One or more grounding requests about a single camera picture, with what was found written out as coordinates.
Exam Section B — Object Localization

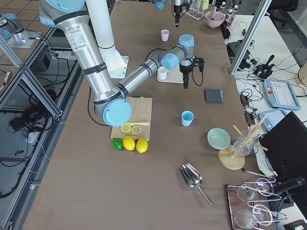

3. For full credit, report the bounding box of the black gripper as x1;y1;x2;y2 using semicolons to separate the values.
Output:
171;0;189;28
179;57;204;89

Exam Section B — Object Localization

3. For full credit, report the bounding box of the pink cup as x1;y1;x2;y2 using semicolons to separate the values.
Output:
161;29;170;42

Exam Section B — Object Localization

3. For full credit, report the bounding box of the cream yellow cup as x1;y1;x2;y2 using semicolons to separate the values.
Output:
157;67;169;81

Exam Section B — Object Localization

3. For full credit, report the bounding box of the blue cup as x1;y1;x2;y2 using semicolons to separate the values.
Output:
181;111;194;127

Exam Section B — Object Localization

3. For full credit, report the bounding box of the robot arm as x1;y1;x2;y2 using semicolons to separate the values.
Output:
39;0;194;127
151;0;190;27

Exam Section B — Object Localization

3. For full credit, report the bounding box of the cream rabbit tray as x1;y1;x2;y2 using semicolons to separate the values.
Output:
156;65;183;83

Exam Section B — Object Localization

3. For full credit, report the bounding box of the black framed glass tray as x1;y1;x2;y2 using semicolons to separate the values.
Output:
225;184;268;230

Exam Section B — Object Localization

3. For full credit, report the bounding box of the yellow cup on rack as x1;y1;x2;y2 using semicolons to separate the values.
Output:
201;0;209;10

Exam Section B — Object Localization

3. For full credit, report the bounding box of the grey folded cloth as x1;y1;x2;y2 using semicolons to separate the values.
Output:
204;88;224;104

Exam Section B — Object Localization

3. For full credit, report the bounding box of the pink bowl with ice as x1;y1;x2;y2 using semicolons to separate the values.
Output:
205;11;225;28

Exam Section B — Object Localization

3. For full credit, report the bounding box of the wooden cutting board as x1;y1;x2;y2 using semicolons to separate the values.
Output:
110;97;153;141

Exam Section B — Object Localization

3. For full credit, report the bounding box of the yellow plastic knife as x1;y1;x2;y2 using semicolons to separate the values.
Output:
126;122;150;126

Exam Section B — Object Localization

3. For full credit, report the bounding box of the green bowl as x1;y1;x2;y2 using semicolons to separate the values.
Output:
207;128;231;150

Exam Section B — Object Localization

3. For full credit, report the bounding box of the lower lemon slice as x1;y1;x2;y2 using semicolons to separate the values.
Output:
131;126;142;135

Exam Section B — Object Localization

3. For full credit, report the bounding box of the lemon slice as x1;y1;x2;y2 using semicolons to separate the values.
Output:
120;124;132;134
131;126;142;135

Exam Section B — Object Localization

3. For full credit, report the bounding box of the upper lemon slice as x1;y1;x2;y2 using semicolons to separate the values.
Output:
120;124;132;134

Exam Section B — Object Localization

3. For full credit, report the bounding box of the whole lemon upper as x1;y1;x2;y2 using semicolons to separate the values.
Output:
136;138;148;153

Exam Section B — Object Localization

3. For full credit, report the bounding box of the whole lemon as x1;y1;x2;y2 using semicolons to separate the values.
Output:
123;136;136;151
136;138;148;153

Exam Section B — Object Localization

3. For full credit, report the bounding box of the whole lemon lower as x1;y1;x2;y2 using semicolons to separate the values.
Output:
123;136;136;151

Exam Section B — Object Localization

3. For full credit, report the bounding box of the textured glass on stand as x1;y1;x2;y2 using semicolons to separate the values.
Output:
233;130;259;156

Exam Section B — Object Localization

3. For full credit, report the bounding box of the wooden cup stand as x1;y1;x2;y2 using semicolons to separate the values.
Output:
218;115;268;170

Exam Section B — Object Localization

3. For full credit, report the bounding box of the green lime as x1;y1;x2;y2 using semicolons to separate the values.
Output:
113;139;124;150

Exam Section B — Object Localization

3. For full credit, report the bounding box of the teach pendant tablet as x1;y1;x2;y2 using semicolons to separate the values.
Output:
263;79;301;111

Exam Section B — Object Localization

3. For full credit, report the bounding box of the metal ice scoop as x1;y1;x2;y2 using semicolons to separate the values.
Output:
179;163;213;205

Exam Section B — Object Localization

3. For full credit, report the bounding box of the black monitor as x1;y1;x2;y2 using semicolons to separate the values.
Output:
260;112;307;178

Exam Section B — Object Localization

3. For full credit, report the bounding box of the wine glass upper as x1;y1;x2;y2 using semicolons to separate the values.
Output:
237;177;273;202

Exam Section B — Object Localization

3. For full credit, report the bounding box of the wine glass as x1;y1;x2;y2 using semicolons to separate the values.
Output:
235;204;273;230
237;177;273;202

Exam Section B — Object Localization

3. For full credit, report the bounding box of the wine glass lower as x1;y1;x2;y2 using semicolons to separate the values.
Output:
235;204;273;230

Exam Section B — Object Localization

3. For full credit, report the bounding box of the white wire cup rack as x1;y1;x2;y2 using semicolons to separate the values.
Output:
185;0;205;20

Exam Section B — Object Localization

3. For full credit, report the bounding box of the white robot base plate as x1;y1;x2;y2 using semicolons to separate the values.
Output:
99;47;129;79

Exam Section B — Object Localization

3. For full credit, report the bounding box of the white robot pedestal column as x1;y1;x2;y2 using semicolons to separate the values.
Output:
86;0;115;51

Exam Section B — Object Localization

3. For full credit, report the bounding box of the aluminium frame post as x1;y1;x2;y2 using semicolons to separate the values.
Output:
229;0;272;77

